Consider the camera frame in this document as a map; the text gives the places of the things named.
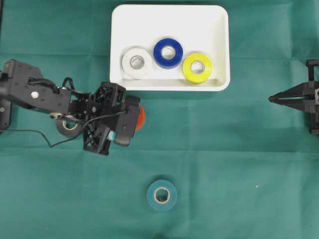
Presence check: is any yellow tape roll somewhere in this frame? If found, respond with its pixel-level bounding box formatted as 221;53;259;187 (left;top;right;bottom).
182;53;213;84

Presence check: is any red tape roll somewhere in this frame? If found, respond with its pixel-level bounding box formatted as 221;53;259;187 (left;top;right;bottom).
136;105;146;131

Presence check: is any white tape roll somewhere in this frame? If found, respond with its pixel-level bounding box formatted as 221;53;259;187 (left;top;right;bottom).
122;47;153;80

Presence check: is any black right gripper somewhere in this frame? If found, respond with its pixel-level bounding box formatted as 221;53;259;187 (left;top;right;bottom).
269;59;319;135

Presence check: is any black camera cable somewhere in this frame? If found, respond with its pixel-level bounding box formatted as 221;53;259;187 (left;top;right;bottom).
4;77;128;148

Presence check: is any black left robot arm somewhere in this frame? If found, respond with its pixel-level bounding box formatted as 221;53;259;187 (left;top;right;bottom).
0;59;138;155

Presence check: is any white plastic case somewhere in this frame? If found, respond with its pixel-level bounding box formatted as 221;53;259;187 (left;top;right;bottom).
110;4;230;92

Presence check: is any blue tape roll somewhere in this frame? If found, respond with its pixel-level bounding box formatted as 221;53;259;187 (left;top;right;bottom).
153;38;183;69

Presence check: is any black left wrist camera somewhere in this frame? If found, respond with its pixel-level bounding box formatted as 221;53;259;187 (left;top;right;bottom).
115;95;140;146

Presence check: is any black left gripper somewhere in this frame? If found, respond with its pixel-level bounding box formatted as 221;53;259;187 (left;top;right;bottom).
70;82;126;155

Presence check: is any teal tape roll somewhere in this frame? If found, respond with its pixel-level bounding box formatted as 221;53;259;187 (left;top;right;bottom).
147;180;177;212

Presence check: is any black tape roll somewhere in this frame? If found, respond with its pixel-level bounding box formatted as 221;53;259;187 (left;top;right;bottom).
56;119;81;138

